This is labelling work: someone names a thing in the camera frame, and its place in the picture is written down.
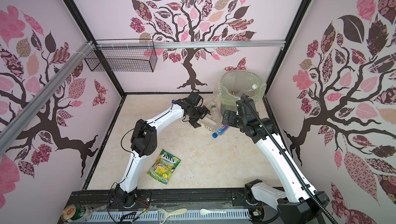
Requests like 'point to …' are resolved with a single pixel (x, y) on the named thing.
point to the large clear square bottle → (209, 124)
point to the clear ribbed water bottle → (247, 92)
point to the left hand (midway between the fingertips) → (207, 119)
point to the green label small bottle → (215, 113)
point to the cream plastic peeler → (162, 214)
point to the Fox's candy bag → (163, 168)
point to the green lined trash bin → (235, 83)
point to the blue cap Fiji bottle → (222, 129)
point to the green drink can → (77, 212)
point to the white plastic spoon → (204, 211)
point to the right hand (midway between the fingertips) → (232, 115)
